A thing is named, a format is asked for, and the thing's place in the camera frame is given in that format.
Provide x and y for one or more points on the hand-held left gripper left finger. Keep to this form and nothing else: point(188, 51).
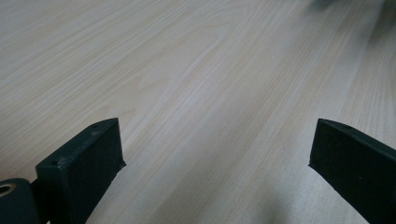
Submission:
point(81, 168)

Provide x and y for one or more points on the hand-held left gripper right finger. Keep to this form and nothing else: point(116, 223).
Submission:
point(358, 168)

